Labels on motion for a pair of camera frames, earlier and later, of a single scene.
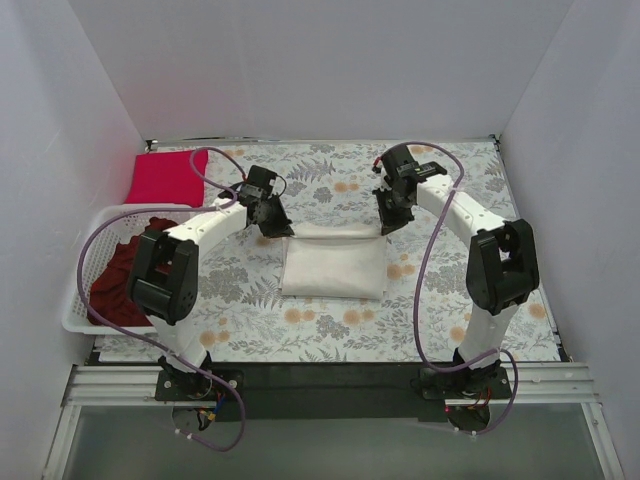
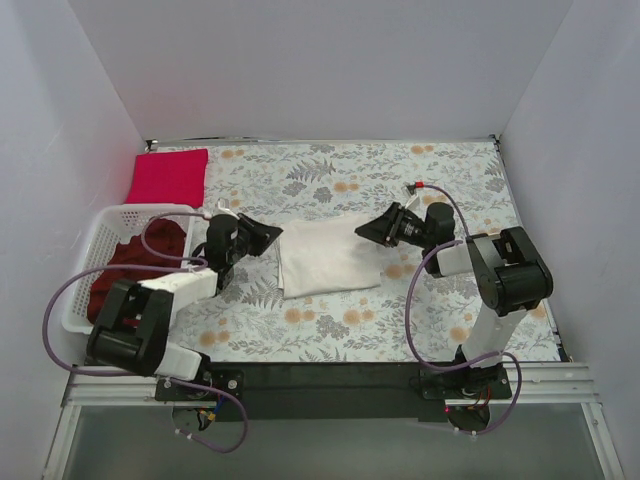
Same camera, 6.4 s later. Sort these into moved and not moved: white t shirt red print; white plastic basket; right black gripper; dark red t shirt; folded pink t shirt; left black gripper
Moved: right black gripper; left black gripper
Not moved: folded pink t shirt; white t shirt red print; white plastic basket; dark red t shirt
